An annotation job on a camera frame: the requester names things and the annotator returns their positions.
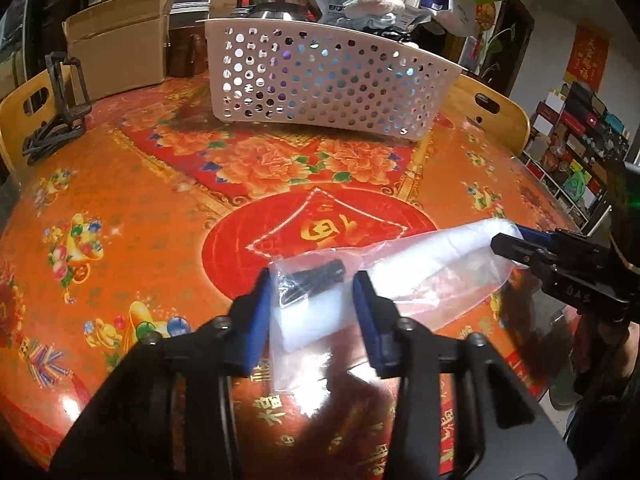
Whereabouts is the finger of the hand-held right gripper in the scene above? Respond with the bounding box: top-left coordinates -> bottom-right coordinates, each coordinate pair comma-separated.
490,232 -> 540,270
515,226 -> 553,247

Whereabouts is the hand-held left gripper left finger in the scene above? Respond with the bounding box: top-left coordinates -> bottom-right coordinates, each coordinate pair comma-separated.
47,269 -> 275,480

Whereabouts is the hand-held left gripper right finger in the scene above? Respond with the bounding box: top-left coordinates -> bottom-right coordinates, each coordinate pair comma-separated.
351,271 -> 580,480

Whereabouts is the clear bag with white foam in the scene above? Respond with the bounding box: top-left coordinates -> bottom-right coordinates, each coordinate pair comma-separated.
267,217 -> 522,394

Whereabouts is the white perforated plastic basket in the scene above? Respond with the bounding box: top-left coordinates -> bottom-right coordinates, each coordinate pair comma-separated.
196,17 -> 462,142

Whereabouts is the small black part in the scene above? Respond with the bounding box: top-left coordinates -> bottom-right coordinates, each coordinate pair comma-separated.
276,258 -> 347,307

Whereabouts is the shelf of boxes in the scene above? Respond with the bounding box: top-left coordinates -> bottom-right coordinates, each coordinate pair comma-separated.
521,80 -> 632,228

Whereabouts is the wooden chair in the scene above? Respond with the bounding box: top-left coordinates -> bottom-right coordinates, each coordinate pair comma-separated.
0,70 -> 62,173
440,75 -> 532,157

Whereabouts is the potted plant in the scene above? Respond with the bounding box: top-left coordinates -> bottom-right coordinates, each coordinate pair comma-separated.
476,24 -> 507,80

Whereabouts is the white plastic packet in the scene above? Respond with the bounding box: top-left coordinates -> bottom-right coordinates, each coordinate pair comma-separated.
316,0 -> 432,28

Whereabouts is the brown mug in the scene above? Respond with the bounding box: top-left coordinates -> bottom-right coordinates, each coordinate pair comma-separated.
167,27 -> 209,79

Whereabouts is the black phone stand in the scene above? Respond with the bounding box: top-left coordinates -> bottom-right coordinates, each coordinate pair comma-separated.
21,52 -> 94,165

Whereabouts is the open cardboard box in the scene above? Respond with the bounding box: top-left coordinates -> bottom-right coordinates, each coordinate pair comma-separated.
62,0 -> 174,105

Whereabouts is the red wall banner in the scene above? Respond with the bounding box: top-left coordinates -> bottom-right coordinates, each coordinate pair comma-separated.
564,26 -> 612,95

